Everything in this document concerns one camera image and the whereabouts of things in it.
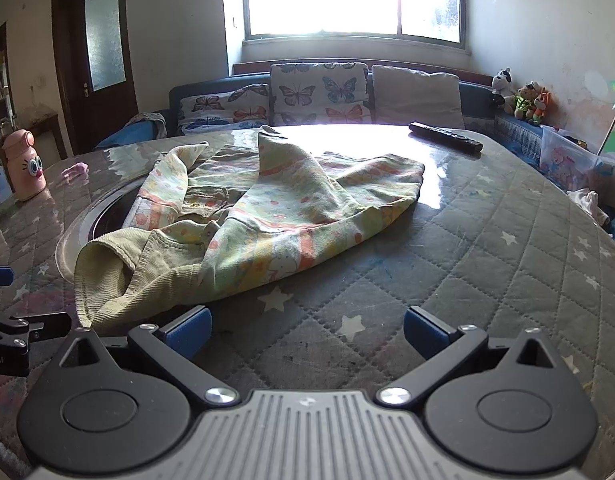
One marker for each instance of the tall butterfly print cushion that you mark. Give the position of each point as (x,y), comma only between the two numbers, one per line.
(317,92)

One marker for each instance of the dark wooden glass door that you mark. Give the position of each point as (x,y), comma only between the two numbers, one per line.
(107,105)

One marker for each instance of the low butterfly print cushion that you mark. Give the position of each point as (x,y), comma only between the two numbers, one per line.
(222,105)

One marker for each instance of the black white cow plush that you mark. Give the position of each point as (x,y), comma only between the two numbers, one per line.
(501,82)

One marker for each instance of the plain beige cushion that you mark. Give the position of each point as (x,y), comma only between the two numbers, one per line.
(417,95)

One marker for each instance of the beige thermos jug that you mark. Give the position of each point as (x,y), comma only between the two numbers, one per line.
(24,170)

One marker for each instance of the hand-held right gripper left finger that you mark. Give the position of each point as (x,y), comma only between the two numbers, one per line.
(190,332)

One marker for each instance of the round black induction cooker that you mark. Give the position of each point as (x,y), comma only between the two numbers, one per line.
(107,215)

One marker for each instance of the orange plush toy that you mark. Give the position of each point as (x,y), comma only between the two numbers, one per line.
(541,105)

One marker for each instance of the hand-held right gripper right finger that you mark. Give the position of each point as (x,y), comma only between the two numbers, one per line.
(422,332)

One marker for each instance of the black remote control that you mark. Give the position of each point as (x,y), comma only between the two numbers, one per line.
(445,137)

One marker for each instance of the white small garment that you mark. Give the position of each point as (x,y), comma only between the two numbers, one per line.
(587,202)

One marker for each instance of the green floral child's jacket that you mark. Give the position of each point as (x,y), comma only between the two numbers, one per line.
(267,210)

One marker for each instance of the brown bear plush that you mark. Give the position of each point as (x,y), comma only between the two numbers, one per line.
(525,97)

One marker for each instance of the clear plastic storage box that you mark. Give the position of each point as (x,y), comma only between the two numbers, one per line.
(567,160)

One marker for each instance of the grey crumpled cloth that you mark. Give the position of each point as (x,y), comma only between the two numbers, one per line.
(147,120)

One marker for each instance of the bright window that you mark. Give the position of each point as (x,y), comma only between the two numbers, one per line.
(337,0)

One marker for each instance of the blue sofa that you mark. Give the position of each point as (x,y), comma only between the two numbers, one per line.
(475,105)

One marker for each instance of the dark wooden side table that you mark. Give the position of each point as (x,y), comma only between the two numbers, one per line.
(44,122)

